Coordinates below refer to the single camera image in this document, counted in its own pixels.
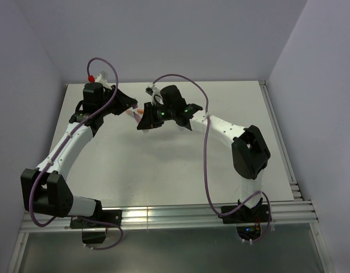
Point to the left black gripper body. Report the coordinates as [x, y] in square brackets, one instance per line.
[108, 109]

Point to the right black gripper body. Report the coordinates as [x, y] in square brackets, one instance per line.
[161, 113]

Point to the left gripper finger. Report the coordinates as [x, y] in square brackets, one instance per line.
[119, 109]
[125, 100]

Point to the pink marker pen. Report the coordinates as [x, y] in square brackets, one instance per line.
[137, 117]

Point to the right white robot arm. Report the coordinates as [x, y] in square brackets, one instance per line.
[250, 153]

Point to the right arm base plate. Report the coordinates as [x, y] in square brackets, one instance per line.
[248, 222]

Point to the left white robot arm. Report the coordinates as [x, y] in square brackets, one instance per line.
[44, 188]

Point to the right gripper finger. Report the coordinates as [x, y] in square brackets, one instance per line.
[149, 110]
[145, 124]

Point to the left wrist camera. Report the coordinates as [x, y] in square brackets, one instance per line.
[102, 78]

